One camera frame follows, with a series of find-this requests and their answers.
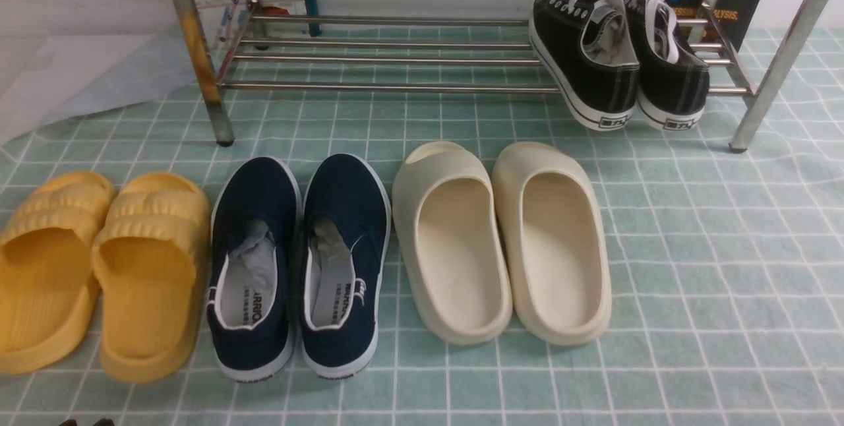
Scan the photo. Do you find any navy slip-on shoe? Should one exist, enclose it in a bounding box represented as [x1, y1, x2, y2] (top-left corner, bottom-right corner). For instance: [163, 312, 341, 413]
[298, 154, 392, 380]
[205, 156, 302, 383]

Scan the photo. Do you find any metal shoe rack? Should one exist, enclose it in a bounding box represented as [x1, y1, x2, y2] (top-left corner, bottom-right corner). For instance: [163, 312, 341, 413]
[172, 0, 829, 154]

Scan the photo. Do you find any left cream slide sandal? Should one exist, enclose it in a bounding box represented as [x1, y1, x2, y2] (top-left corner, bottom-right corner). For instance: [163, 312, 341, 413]
[392, 140, 513, 345]

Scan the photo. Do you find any cream slide sandal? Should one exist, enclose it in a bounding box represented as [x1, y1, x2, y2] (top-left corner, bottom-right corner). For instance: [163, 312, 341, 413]
[392, 140, 513, 345]
[491, 141, 613, 347]

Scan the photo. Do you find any right cream slide sandal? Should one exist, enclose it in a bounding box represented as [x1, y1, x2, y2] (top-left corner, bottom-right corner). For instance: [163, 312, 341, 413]
[491, 141, 613, 347]

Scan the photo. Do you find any left black canvas sneaker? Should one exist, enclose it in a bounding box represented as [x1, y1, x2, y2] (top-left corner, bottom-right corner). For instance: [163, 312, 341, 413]
[528, 0, 641, 131]

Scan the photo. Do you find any black canvas sneaker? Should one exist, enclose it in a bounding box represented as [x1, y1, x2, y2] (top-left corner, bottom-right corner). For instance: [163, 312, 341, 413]
[622, 0, 709, 132]
[528, 0, 641, 131]

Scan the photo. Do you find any right black canvas sneaker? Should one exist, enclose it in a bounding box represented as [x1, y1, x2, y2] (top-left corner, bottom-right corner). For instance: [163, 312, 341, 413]
[622, 0, 709, 132]

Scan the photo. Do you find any right yellow slide sandal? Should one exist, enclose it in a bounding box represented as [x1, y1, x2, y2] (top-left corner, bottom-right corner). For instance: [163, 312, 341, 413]
[91, 171, 211, 383]

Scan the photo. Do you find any yellow slide sandal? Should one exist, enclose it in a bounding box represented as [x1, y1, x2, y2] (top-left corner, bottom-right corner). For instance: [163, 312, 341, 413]
[1, 171, 117, 375]
[91, 171, 211, 383]

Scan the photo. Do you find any green checkered floor cloth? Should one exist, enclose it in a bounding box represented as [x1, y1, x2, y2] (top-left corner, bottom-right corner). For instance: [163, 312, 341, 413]
[2, 28, 843, 425]

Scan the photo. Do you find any light blue paper sheet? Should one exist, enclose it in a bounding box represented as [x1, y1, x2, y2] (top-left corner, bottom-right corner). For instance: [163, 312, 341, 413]
[1, 29, 195, 143]

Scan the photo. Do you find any left yellow slide sandal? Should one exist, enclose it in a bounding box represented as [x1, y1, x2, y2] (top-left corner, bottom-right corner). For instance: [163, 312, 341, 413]
[1, 171, 117, 375]

